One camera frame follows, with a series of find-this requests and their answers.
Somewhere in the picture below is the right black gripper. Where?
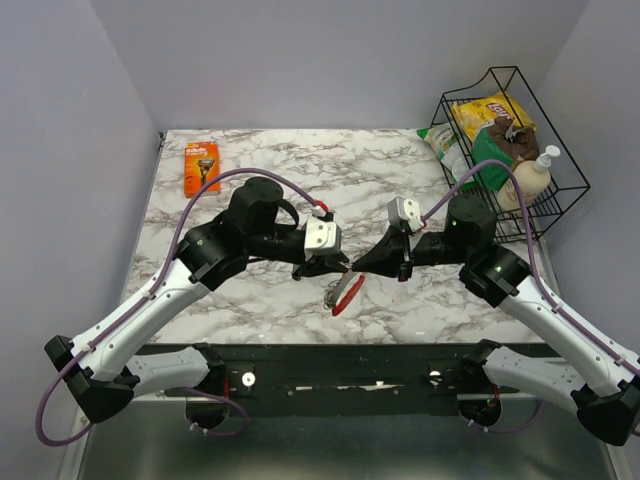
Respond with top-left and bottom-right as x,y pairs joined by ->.
351,224 -> 471,282

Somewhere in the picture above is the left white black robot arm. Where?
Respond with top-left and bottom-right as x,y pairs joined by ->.
45,176 -> 348,424

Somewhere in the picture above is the red white keyring carabiner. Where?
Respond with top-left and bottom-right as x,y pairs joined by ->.
323,271 -> 366,317

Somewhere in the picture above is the brown crumpled cloth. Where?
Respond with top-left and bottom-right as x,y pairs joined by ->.
486,116 -> 540,160

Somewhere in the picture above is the yellow chips bag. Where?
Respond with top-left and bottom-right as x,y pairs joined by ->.
451,93 -> 537,144

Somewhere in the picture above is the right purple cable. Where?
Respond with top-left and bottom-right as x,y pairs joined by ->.
419,159 -> 640,381

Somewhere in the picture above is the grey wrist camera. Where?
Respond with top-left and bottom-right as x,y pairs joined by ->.
387,196 -> 423,234
303,216 -> 341,259

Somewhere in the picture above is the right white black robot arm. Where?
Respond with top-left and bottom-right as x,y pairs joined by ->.
353,195 -> 639,446

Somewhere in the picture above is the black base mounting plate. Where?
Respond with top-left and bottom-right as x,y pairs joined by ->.
164,342 -> 546,419

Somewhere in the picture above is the cream lotion pump bottle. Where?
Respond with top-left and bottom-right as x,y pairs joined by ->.
497,145 -> 561,211

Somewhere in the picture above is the black wire basket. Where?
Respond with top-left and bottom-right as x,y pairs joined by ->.
431,66 -> 591,243

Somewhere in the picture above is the orange razor box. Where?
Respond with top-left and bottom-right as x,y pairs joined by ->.
183,141 -> 220,198

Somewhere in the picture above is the purple cable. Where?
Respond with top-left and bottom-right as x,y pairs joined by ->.
34,168 -> 329,447
419,159 -> 640,381

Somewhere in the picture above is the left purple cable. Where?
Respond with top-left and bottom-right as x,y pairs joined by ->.
34,168 -> 329,447

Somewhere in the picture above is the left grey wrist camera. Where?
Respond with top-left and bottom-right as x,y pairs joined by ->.
303,216 -> 341,259

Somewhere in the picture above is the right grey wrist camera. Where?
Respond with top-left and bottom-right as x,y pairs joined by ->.
387,196 -> 423,234

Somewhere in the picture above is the green white snack bag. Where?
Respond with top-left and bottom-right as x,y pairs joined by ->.
417,123 -> 469,183

